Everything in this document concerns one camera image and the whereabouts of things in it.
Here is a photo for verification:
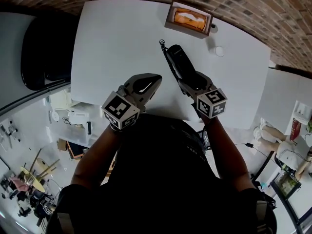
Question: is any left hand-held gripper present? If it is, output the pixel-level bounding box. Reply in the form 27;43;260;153
101;73;163;131

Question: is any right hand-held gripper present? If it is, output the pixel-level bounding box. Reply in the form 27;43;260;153
177;71;228;119

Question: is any black telephone handset with cord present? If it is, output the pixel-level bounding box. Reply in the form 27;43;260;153
158;39;209;97

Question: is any person's right forearm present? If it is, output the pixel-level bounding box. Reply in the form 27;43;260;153
202;117;257;193

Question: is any person's left forearm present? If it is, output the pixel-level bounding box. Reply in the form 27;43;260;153
70;124;123;190

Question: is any small white plastic cup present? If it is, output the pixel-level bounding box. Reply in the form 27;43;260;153
209;45;225;58

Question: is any brown tissue box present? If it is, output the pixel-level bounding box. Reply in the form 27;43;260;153
164;0;214;40

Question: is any orange tissue pack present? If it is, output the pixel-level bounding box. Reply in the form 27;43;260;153
173;8;208;30

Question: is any white boxy device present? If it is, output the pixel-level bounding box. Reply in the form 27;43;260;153
68;107;90;118

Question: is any white plastic bin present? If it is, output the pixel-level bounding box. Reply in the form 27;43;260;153
51;89;74;111

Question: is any clear storage box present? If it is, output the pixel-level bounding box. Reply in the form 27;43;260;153
58;120;98;147

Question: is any person's dark shirt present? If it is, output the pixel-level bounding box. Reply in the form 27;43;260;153
45;113;277;234

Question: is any orange-edged wooden box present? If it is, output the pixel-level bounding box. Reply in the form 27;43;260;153
66;140;86;161

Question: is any cardboard piece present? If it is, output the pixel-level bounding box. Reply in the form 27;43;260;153
57;138;68;153

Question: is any white shelf unit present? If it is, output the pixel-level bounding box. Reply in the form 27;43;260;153
291;100;312;127

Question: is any large red book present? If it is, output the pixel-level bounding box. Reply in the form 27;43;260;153
289;117;304;142

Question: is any black chair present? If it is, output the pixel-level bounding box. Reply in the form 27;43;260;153
20;16;79;91

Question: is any black framed glass tank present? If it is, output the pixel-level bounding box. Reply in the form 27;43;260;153
268;170;303;200

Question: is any round wooden table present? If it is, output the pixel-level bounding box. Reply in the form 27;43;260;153
19;148;61;193

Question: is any black floor cable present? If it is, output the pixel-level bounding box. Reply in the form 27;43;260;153
234;142;279;166

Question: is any grey shoulder strap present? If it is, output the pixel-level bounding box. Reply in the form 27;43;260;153
57;212;72;234
255;199;268;234

